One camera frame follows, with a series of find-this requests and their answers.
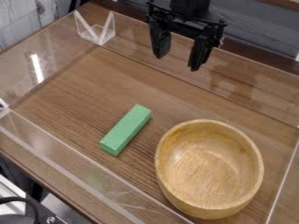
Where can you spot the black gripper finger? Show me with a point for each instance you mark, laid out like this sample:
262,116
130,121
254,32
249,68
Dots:
161,38
201,52

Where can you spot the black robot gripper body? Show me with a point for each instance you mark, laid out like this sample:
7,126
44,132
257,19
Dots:
189,17

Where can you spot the green rectangular block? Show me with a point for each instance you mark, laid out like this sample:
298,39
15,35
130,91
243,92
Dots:
116,139

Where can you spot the brown wooden bowl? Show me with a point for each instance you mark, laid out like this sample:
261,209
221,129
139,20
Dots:
209,167

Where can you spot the clear acrylic corner bracket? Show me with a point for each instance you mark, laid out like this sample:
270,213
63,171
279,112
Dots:
99,34

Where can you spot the clear acrylic tray enclosure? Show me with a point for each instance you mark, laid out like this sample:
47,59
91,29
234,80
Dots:
139,141

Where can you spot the black metal bracket with bolt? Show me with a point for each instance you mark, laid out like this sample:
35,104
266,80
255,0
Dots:
48,216

